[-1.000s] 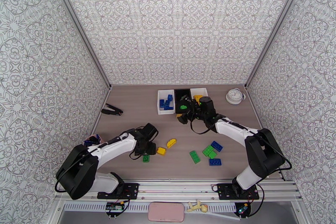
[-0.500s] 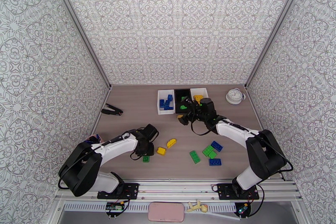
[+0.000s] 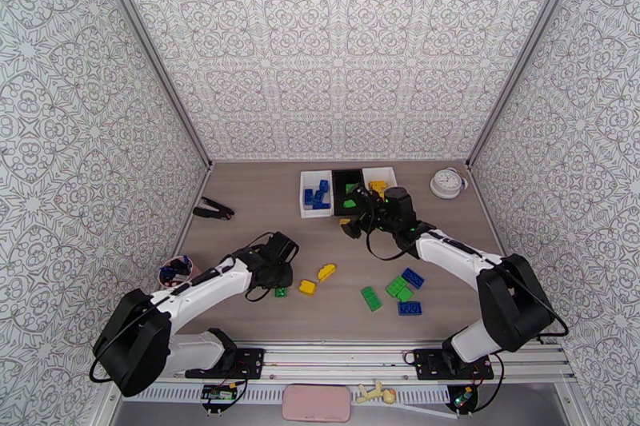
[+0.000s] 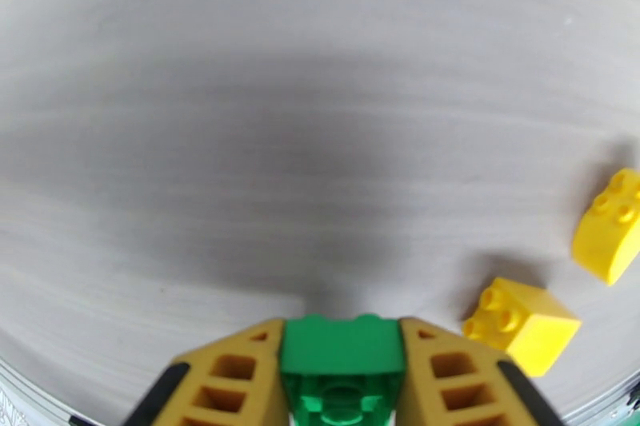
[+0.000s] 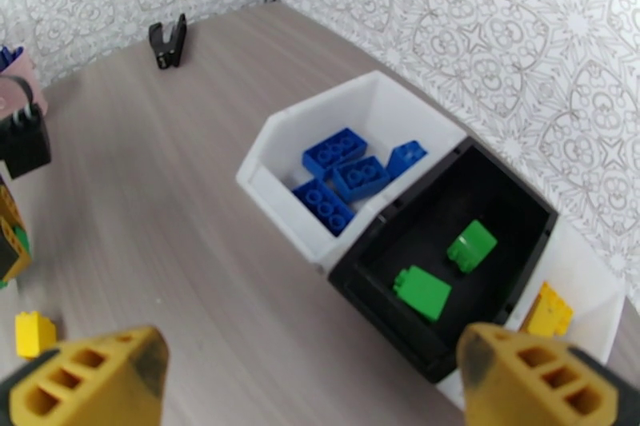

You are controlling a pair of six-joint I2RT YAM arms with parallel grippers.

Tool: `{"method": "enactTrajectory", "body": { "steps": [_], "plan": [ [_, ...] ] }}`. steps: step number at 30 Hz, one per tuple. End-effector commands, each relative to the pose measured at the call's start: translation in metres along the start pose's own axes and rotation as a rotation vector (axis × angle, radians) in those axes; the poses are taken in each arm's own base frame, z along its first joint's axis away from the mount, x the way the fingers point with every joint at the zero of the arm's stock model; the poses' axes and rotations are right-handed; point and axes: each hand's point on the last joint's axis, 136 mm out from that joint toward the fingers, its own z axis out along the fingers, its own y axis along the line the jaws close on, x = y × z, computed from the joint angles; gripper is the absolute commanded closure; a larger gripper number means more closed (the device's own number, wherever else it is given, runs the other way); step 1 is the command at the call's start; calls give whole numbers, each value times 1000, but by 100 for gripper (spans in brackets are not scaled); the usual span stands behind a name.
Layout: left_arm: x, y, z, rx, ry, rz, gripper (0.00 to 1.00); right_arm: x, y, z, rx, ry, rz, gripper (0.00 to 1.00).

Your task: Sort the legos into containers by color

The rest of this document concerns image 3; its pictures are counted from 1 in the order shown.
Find black plastic bin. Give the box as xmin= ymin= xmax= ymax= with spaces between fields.
xmin=330 ymin=169 xmax=367 ymax=217

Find white plastic bin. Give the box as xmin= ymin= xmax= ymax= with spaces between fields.
xmin=362 ymin=166 xmax=399 ymax=191
xmin=298 ymin=169 xmax=334 ymax=219

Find white alarm clock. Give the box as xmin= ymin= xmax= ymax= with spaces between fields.
xmin=429 ymin=167 xmax=469 ymax=201

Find black pliers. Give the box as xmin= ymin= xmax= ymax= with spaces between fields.
xmin=192 ymin=196 xmax=236 ymax=221

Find pink cup with small items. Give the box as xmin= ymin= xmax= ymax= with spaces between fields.
xmin=158 ymin=254 xmax=201 ymax=290

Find pink rounded pad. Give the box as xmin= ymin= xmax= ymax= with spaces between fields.
xmin=281 ymin=384 xmax=352 ymax=423

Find beige toy figure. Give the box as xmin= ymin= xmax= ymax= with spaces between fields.
xmin=355 ymin=379 xmax=397 ymax=404

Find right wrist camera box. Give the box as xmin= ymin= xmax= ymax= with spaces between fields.
xmin=341 ymin=217 xmax=365 ymax=241

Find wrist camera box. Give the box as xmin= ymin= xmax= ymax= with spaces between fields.
xmin=341 ymin=217 xmax=365 ymax=241
xmin=266 ymin=231 xmax=301 ymax=263

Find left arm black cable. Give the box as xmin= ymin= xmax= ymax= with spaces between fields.
xmin=89 ymin=232 xmax=276 ymax=384

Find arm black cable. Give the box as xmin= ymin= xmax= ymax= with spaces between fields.
xmin=89 ymin=232 xmax=276 ymax=384
xmin=365 ymin=232 xmax=570 ymax=340

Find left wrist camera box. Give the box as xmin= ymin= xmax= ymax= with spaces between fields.
xmin=266 ymin=231 xmax=301 ymax=263

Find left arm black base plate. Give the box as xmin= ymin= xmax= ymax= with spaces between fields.
xmin=185 ymin=347 xmax=266 ymax=380

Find aluminium frame rail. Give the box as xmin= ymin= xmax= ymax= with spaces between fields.
xmin=107 ymin=339 xmax=576 ymax=386

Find white slotted cable duct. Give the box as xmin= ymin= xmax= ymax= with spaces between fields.
xmin=145 ymin=385 xmax=451 ymax=403

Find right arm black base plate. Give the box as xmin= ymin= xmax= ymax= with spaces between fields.
xmin=414 ymin=347 xmax=495 ymax=382

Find aluminium corner post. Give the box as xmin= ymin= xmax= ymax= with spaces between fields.
xmin=466 ymin=0 xmax=592 ymax=169
xmin=86 ymin=0 xmax=214 ymax=169

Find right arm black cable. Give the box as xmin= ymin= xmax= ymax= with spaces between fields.
xmin=365 ymin=232 xmax=570 ymax=340

